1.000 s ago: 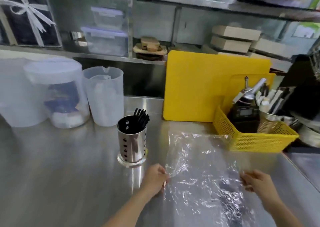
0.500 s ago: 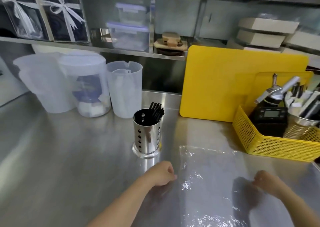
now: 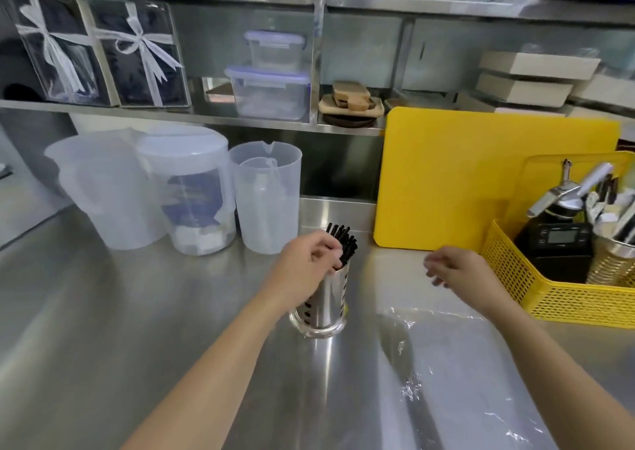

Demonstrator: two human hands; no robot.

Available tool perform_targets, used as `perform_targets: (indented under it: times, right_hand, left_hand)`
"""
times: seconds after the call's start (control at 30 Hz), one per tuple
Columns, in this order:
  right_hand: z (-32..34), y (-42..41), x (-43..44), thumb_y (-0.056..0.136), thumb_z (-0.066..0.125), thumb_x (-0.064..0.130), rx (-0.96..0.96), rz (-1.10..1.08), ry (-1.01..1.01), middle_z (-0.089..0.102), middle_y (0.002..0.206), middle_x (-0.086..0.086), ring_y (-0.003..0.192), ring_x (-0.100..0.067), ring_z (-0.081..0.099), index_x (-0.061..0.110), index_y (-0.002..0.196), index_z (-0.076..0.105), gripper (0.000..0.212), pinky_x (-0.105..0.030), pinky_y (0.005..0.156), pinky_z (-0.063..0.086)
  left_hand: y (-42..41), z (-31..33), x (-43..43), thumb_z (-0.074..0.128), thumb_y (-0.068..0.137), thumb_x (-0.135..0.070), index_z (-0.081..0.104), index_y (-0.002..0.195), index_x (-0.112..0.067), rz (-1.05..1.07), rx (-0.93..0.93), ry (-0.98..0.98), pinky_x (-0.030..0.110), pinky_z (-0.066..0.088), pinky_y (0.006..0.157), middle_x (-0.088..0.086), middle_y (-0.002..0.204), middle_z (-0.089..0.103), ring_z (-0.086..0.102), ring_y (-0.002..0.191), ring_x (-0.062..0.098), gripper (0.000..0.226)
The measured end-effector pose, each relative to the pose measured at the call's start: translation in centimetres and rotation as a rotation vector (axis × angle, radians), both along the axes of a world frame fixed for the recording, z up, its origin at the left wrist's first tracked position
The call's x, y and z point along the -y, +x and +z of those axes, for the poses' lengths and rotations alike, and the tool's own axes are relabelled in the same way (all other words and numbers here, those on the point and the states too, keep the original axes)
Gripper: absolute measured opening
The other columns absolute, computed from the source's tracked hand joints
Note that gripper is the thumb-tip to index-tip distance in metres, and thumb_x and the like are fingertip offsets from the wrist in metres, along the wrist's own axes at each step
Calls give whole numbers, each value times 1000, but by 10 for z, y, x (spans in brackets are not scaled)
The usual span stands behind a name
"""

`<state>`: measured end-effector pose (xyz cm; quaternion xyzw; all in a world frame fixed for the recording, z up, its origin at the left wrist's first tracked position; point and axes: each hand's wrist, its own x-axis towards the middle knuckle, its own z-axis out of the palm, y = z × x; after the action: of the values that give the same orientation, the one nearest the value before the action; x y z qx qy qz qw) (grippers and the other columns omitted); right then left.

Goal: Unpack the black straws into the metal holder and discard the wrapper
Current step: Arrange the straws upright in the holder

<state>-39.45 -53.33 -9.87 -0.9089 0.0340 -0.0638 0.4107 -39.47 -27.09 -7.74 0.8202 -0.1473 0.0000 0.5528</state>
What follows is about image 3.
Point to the stack of wooden coasters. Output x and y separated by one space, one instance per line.
351 98

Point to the dark round plate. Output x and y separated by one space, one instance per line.
350 121

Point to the person's right forearm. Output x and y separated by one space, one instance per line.
555 380

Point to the bundle of kitchen utensils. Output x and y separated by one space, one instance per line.
612 216

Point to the clear plastic bag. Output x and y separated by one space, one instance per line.
471 375

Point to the small yellow cutting board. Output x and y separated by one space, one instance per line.
536 186

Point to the small translucent measuring jug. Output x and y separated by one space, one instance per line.
258 186

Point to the perforated steel utensil holder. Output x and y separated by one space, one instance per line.
611 266

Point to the black digital scale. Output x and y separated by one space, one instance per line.
555 258

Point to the clear pitcher with white lid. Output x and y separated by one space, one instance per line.
198 216

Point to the silver cream siphon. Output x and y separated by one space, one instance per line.
560 197

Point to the person's left fingers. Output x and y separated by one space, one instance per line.
331 252

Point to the person's right hand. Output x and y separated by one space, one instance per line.
466 273

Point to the large clear food container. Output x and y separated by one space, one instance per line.
270 95

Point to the large yellow cutting board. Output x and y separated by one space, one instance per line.
446 181

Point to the person's right fingers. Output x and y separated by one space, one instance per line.
434 272

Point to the large translucent measuring jug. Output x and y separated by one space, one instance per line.
285 216

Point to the stainless steel shelf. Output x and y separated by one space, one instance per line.
149 113

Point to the person's left forearm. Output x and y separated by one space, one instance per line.
213 380

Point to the bundle of black straws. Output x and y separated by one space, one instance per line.
350 246

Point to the perforated steel straw holder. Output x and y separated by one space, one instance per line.
325 310

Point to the person's left hand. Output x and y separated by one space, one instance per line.
302 271

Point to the small clear food container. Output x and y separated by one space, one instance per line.
275 52

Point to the white flat box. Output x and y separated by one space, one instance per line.
538 65
523 90
603 90

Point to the yellow perforated plastic basket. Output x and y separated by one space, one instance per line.
555 301

